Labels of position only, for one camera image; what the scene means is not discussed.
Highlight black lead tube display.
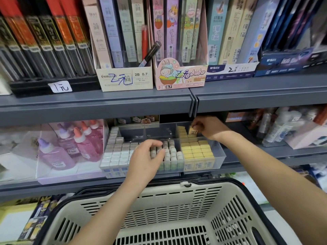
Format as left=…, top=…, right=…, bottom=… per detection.
left=0, top=0, right=101, bottom=97

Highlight yellow empty display box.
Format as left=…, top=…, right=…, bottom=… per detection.
left=0, top=201, right=39, bottom=243

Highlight blue white display box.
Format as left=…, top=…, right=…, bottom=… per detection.
left=205, top=0, right=327, bottom=82

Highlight grey store shelves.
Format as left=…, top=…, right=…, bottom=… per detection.
left=0, top=0, right=327, bottom=223

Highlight beige shopping basket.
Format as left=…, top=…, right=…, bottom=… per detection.
left=33, top=177, right=287, bottom=245

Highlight colourful pencil display box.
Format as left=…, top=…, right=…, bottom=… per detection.
left=152, top=0, right=208, bottom=91

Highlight rows of white erasers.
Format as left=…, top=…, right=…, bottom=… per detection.
left=99, top=126, right=139, bottom=178

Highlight white price label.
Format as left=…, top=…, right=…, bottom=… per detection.
left=48, top=80, right=73, bottom=94

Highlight person's right hand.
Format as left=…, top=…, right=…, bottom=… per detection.
left=190, top=116, right=232, bottom=142

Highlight person's left hand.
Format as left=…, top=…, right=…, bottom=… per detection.
left=125, top=138, right=166, bottom=191

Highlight person's right forearm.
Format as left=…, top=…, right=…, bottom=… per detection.
left=220, top=131, right=327, bottom=245

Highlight white pencil display box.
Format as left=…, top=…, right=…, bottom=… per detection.
left=82, top=0, right=155, bottom=92

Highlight yellow erasers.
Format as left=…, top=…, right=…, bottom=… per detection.
left=176, top=125, right=216, bottom=172

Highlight clear plastic divider tray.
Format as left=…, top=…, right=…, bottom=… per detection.
left=102, top=121, right=227, bottom=178

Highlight pink glue bottle orange cap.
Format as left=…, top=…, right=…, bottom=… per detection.
left=73, top=126, right=100, bottom=162
left=81, top=121, right=104, bottom=151
left=88, top=120, right=106, bottom=143

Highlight pink glue bottle purple cap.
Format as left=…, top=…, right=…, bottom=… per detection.
left=55, top=124, right=81, bottom=157
left=37, top=137, right=76, bottom=170

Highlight person's left forearm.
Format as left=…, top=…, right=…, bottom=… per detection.
left=69, top=181, right=154, bottom=245

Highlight row of white green erasers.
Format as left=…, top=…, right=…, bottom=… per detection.
left=150, top=139, right=185, bottom=173

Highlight pink glue display box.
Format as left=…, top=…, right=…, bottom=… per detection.
left=35, top=119, right=109, bottom=185

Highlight dark blue yellow packets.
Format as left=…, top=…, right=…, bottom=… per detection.
left=18, top=195, right=62, bottom=242

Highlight black pen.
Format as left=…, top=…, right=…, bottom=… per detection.
left=138, top=40, right=162, bottom=68

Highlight white glue display box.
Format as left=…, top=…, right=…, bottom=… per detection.
left=0, top=127, right=42, bottom=186

